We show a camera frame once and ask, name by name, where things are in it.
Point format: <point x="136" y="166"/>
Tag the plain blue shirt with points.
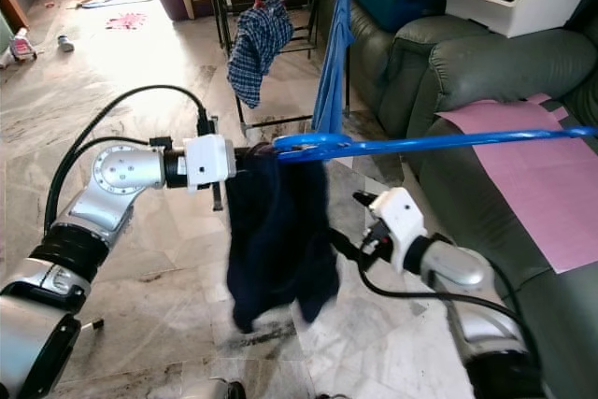
<point x="336" y="72"/>

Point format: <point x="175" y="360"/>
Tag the small grey can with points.
<point x="65" y="43"/>

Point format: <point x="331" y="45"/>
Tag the pink mat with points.
<point x="533" y="203"/>

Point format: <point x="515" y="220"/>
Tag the small pink floor item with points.
<point x="124" y="21"/>

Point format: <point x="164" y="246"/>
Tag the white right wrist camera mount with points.
<point x="400" y="217"/>

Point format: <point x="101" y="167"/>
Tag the dark navy garment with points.
<point x="280" y="240"/>

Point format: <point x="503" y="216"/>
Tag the brown wooden board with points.
<point x="11" y="11"/>

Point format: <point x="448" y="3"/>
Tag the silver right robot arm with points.
<point x="458" y="268"/>

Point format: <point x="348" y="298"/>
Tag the red and white toy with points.
<point x="26" y="44"/>

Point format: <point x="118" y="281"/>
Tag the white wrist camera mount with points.
<point x="400" y="217"/>
<point x="210" y="161"/>

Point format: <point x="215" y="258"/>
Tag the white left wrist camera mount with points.
<point x="210" y="161"/>

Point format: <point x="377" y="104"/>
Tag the blue plastic hanger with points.
<point x="448" y="143"/>

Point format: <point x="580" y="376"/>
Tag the black metal drying rack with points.
<point x="224" y="35"/>

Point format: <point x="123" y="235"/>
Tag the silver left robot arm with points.
<point x="37" y="343"/>

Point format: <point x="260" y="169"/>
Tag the blue checked shirt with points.
<point x="257" y="44"/>

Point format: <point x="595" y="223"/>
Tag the green leather sofa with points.
<point x="486" y="63"/>

